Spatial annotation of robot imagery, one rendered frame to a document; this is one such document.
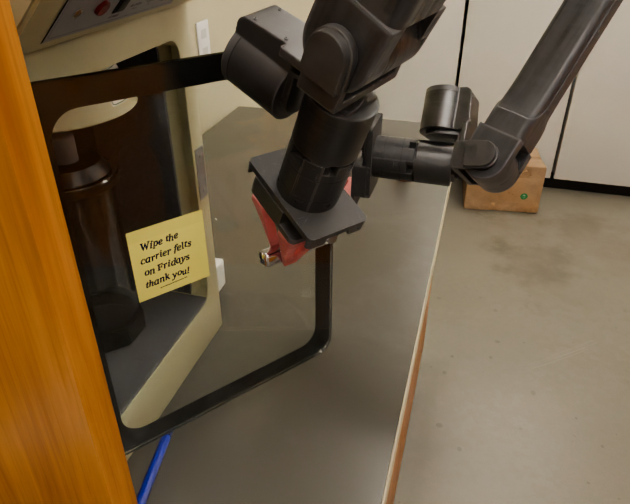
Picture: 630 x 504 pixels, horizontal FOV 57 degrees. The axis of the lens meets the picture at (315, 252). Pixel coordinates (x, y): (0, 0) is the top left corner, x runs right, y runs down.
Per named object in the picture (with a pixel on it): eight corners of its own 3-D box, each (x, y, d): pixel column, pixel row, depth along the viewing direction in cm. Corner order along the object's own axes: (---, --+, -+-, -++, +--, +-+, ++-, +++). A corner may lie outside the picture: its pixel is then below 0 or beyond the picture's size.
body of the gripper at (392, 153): (369, 110, 79) (423, 116, 78) (365, 178, 85) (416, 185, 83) (359, 126, 74) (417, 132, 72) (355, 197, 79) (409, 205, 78)
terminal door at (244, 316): (106, 460, 62) (0, 86, 41) (327, 345, 78) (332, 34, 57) (109, 464, 62) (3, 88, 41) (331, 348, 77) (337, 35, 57)
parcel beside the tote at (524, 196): (462, 209, 327) (469, 162, 313) (459, 185, 355) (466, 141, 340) (537, 214, 322) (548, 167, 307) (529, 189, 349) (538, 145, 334)
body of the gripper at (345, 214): (305, 255, 49) (330, 197, 43) (244, 172, 53) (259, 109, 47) (362, 232, 52) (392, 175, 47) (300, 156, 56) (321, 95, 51)
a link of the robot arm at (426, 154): (458, 181, 73) (457, 192, 79) (466, 129, 74) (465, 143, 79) (403, 174, 75) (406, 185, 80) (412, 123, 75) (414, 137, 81)
